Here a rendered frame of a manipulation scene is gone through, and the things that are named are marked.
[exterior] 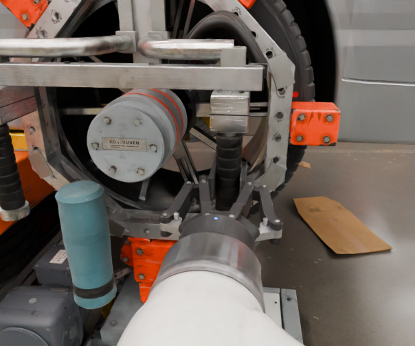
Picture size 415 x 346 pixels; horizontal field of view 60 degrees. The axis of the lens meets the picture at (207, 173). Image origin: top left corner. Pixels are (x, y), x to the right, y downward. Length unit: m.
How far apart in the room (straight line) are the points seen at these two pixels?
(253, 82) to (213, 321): 0.34
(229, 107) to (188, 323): 0.30
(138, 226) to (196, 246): 0.55
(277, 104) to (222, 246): 0.44
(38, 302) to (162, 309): 0.80
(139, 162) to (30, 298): 0.55
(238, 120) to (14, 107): 0.33
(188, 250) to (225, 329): 0.09
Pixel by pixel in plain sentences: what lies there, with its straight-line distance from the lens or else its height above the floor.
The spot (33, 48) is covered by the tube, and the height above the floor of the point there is 1.00.
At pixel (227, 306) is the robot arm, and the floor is 0.88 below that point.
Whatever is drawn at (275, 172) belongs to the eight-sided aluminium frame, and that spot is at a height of 0.76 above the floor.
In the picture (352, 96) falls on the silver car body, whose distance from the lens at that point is 0.97.
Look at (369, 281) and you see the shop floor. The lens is 1.76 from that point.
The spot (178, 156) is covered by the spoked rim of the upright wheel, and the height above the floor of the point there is 0.74.
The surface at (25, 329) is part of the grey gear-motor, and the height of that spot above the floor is 0.39.
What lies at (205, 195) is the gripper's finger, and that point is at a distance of 0.43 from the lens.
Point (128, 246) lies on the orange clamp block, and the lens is 0.86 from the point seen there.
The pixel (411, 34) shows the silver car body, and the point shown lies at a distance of 0.99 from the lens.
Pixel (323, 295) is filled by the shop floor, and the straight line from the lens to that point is 1.62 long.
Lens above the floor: 1.04
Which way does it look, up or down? 23 degrees down
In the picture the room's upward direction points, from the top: straight up
